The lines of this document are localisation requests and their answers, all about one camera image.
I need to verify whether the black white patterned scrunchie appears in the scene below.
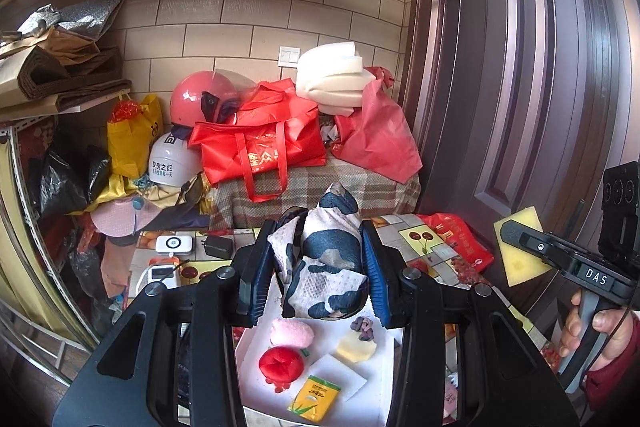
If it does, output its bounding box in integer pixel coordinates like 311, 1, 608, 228
268, 182, 369, 320

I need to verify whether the red sleeve forearm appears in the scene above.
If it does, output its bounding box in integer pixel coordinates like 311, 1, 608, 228
586, 315, 639, 411

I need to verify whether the person's right hand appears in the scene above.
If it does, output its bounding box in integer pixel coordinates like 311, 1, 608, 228
557, 289, 639, 372

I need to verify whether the black power adapter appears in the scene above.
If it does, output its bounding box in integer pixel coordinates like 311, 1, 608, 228
203, 235, 234, 260

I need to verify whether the plaid covered box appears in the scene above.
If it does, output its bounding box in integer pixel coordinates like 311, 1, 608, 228
200, 156, 421, 230

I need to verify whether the pink plush ball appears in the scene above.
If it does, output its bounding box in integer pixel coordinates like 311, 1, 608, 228
269, 319, 314, 350

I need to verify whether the red plastic bag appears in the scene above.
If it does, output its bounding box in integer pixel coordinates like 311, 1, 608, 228
419, 212, 495, 273

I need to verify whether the white power bank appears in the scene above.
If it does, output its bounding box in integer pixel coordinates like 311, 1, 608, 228
132, 258, 180, 297

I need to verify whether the pale yellow round sponge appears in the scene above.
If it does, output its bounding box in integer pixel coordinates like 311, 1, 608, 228
336, 332, 376, 364

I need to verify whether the red plush ball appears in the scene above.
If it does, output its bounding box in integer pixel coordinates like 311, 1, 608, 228
258, 347, 305, 393

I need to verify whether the white shallow tray box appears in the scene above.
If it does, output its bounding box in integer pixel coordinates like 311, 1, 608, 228
235, 284, 396, 426

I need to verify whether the white foam sheet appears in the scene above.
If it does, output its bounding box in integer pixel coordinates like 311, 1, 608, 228
307, 355, 367, 402

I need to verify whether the pink red nonwoven bag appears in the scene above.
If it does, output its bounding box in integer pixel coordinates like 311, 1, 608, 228
330, 66, 423, 184

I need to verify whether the white helmet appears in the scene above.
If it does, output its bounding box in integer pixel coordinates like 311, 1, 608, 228
148, 132, 202, 187

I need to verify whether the pink sun hat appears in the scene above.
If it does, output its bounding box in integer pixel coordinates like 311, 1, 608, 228
90, 195, 162, 237

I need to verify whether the red tote bag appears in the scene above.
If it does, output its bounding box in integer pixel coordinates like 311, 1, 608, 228
189, 79, 326, 202

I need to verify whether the yellow tissue packet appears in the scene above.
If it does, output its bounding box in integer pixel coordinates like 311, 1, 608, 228
288, 375, 341, 424

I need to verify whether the pink motorcycle helmet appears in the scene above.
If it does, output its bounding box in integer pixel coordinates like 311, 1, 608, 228
169, 70, 241, 128

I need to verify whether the yellow shopping bag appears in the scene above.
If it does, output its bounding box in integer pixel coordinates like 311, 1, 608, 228
107, 93, 164, 179

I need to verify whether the white foam roll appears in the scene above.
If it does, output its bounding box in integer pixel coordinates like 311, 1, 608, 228
295, 41, 375, 116

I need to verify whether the black plastic bag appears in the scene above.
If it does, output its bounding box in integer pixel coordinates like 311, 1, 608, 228
28, 141, 112, 218

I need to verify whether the metal shelf rack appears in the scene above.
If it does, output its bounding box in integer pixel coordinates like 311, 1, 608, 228
1, 117, 99, 387

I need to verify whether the brown door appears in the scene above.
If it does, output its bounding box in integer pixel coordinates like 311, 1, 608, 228
399, 0, 640, 338

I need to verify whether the folded cardboard stack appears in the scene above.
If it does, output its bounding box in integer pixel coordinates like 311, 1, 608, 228
1, 28, 131, 122

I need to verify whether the silver foil bag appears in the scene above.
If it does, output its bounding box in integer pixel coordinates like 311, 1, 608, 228
17, 0, 125, 41

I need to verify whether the white wireless charger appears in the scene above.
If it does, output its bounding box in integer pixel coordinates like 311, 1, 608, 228
154, 234, 194, 257

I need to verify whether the white wall switch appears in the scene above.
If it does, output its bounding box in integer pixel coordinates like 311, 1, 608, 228
278, 46, 300, 68

